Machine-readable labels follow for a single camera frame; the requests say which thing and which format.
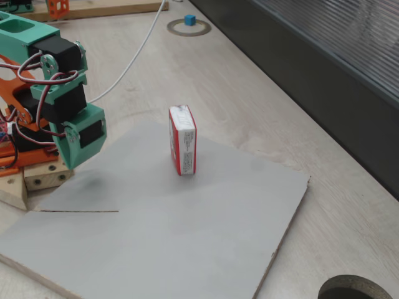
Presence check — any red and white small box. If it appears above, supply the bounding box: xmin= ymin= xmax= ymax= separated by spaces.
xmin=168 ymin=104 xmax=198 ymax=177

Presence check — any wooden block with screws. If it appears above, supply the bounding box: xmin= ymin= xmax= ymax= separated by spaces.
xmin=24 ymin=158 xmax=75 ymax=192

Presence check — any wooden wedge piece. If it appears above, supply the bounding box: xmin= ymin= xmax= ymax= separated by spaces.
xmin=0 ymin=171 xmax=29 ymax=211

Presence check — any red motor controller board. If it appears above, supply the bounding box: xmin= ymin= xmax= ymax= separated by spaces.
xmin=0 ymin=120 xmax=15 ymax=146

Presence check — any grey flat board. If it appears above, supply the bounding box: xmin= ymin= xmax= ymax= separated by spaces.
xmin=0 ymin=120 xmax=312 ymax=299

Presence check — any long wooden plank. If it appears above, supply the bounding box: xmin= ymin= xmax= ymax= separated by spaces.
xmin=0 ymin=0 xmax=170 ymax=22

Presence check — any white cable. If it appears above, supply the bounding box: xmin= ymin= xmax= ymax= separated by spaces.
xmin=89 ymin=0 xmax=166 ymax=103

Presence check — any flat tape ring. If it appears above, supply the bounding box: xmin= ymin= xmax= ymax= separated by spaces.
xmin=166 ymin=18 xmax=212 ymax=37

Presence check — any round table cable hole grommet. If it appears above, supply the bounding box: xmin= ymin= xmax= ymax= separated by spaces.
xmin=317 ymin=274 xmax=394 ymax=299

